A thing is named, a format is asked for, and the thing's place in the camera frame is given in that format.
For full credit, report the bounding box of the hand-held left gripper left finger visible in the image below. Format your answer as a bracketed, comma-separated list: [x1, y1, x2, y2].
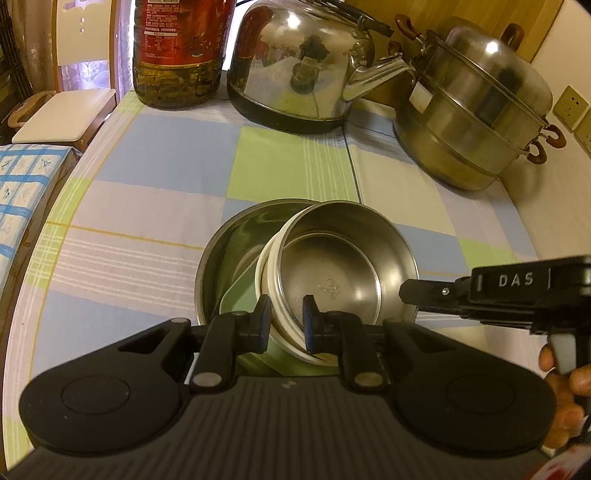
[115, 294, 273, 394]

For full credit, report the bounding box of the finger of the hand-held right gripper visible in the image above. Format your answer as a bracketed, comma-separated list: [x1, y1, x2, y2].
[399, 276, 472, 320]

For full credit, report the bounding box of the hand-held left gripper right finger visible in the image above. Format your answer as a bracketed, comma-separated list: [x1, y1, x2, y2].
[302, 294, 463, 392]

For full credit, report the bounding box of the green square plate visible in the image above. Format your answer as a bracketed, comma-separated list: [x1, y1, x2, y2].
[219, 226, 324, 370]

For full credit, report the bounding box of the cream plastic bowl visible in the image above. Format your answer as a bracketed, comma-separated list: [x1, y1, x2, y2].
[254, 233, 333, 366]

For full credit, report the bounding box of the stainless steel bowl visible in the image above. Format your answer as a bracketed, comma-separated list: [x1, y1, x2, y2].
[261, 200, 420, 333]

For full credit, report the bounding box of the stainless steel plate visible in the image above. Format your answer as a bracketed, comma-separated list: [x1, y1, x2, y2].
[194, 199, 324, 333]

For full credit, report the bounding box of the person's right hand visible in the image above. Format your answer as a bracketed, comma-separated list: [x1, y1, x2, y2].
[538, 344, 591, 457]

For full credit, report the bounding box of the checkered tablecloth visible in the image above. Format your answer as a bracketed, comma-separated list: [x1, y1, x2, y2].
[4, 88, 539, 462]

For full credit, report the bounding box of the stainless steel steamer pot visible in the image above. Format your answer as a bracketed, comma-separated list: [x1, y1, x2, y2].
[392, 14, 568, 191]

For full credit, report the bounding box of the stainless steel kettle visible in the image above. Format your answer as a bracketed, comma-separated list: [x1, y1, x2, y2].
[227, 0, 416, 134]

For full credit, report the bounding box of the blue patterned white cloth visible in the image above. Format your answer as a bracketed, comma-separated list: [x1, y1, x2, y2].
[0, 144, 77, 287]

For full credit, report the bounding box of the cooking oil bottle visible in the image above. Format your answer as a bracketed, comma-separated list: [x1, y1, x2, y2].
[132, 0, 236, 110]

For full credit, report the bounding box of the white chair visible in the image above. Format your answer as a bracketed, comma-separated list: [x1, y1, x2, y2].
[11, 0, 121, 148]

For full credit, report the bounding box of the purple curtain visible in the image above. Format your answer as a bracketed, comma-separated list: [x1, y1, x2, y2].
[115, 0, 138, 93]

